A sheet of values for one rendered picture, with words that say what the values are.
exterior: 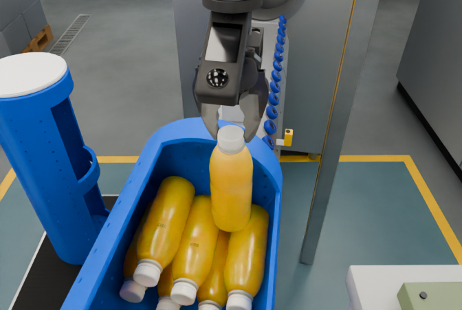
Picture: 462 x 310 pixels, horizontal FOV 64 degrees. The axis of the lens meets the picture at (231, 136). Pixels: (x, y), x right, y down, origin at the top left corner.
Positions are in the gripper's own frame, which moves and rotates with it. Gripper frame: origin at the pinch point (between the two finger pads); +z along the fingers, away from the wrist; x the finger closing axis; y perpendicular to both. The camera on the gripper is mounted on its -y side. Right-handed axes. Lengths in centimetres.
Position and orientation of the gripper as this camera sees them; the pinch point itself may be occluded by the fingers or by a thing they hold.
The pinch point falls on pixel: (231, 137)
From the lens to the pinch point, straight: 53.7
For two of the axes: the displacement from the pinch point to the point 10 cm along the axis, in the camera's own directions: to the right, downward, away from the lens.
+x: -9.9, -0.9, 1.3
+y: 1.6, -6.2, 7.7
